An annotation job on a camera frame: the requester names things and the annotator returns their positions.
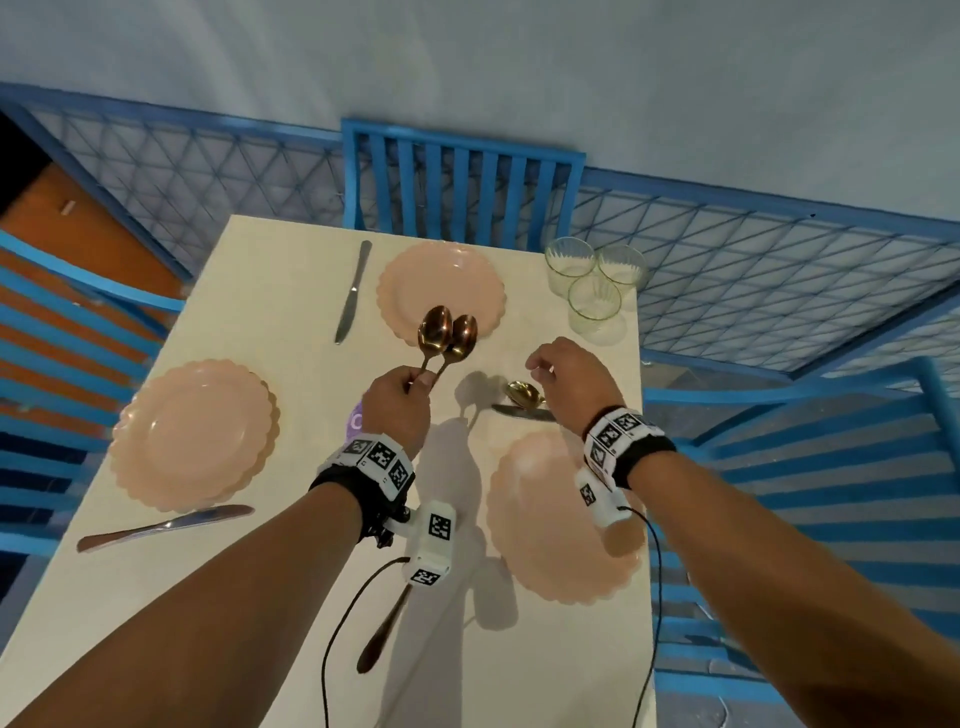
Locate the person's right hand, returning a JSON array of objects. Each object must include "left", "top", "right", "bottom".
[{"left": 525, "top": 337, "right": 627, "bottom": 440}]

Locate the person's left hand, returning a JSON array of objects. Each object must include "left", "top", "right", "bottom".
[{"left": 360, "top": 366, "right": 437, "bottom": 459}]

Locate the copper spoon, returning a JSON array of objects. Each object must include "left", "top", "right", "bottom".
[
  {"left": 414, "top": 305, "right": 454, "bottom": 385},
  {"left": 429, "top": 314, "right": 479, "bottom": 388}
]

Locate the person's left forearm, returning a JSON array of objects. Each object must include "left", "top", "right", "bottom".
[{"left": 0, "top": 483, "right": 366, "bottom": 728}]

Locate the person's right forearm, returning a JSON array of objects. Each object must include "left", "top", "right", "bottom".
[{"left": 630, "top": 450, "right": 960, "bottom": 728}]

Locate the clear drinking glass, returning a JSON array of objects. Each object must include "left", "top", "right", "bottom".
[
  {"left": 567, "top": 276, "right": 624, "bottom": 337},
  {"left": 596, "top": 243, "right": 649, "bottom": 295},
  {"left": 544, "top": 237, "right": 597, "bottom": 300}
]

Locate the pink scalloped plate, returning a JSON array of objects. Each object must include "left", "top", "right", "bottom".
[
  {"left": 486, "top": 431, "right": 648, "bottom": 606},
  {"left": 108, "top": 358, "right": 281, "bottom": 513},
  {"left": 376, "top": 240, "right": 508, "bottom": 348}
]

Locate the blue slatted wooden chair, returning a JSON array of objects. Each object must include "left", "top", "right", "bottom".
[
  {"left": 642, "top": 356, "right": 960, "bottom": 708},
  {"left": 0, "top": 228, "right": 186, "bottom": 560},
  {"left": 341, "top": 117, "right": 587, "bottom": 253}
]

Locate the black marker wrist strap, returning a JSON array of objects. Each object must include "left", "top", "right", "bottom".
[
  {"left": 309, "top": 432, "right": 416, "bottom": 543},
  {"left": 582, "top": 407, "right": 678, "bottom": 492}
]

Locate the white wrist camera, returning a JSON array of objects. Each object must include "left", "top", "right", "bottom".
[
  {"left": 573, "top": 466, "right": 636, "bottom": 531},
  {"left": 388, "top": 500, "right": 458, "bottom": 588}
]

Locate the blue railing with wire mesh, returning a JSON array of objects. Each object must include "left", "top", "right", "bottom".
[{"left": 0, "top": 82, "right": 960, "bottom": 393}]

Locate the dark metal cutlery handle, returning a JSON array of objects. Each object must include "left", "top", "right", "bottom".
[{"left": 356, "top": 583, "right": 414, "bottom": 675}]

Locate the black camera cable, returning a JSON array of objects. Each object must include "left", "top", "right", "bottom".
[
  {"left": 618, "top": 506, "right": 666, "bottom": 728},
  {"left": 321, "top": 556, "right": 412, "bottom": 728}
]

